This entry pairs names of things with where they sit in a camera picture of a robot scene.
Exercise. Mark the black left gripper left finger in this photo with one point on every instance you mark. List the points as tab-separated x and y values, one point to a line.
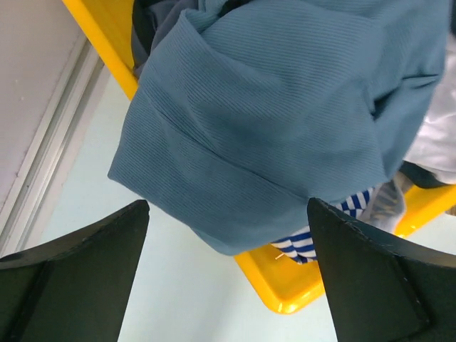
75	287

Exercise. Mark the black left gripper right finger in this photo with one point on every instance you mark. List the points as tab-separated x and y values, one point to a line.
381	287

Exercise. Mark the grey-blue tank top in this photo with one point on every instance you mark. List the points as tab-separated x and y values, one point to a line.
247	109

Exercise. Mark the blue white striped garment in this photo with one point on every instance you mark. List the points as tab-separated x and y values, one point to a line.
382	207

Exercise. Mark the yellow plastic tray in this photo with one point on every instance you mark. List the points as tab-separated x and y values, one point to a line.
282	285

